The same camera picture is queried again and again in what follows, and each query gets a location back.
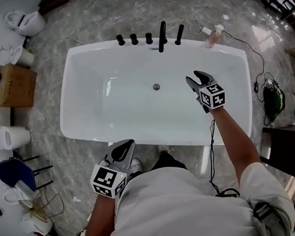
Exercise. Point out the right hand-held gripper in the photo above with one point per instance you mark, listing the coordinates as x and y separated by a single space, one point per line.
212 96

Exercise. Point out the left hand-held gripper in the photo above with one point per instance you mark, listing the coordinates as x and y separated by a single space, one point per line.
107 179

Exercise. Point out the person's right forearm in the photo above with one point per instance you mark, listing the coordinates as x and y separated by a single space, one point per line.
236 144

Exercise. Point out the person's left forearm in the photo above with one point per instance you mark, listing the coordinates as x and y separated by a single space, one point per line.
101 217

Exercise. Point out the white bathtub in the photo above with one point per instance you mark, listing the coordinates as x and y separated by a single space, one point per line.
137 110

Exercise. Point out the person's left white shoe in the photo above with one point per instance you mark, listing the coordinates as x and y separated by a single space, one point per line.
136 165

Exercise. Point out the person's black pants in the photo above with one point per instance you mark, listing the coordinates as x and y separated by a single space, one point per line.
168 161

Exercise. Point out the pink spray bottle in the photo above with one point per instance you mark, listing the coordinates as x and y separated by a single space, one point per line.
213 38

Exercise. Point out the white power adapter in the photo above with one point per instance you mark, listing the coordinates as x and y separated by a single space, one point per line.
206 30

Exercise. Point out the black power brick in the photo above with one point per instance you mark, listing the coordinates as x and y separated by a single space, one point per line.
256 87

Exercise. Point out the white paper scrap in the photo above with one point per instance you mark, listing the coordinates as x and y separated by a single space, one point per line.
76 199

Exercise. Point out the black faucet knob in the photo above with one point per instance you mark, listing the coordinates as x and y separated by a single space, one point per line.
148 38
134 39
120 40

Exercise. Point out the black and green backpack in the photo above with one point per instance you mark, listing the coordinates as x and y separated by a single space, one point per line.
273 102

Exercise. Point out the person's white shirt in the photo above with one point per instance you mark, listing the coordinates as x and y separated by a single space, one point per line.
180 212

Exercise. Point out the blue chair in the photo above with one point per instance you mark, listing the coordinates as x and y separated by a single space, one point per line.
16 173

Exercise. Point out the dark wooden cabinet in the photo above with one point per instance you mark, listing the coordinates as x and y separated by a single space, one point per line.
289 151

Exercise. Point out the brown cardboard box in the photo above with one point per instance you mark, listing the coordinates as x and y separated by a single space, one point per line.
13 85

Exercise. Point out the dark low platform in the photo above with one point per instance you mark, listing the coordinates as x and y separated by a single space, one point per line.
53 3

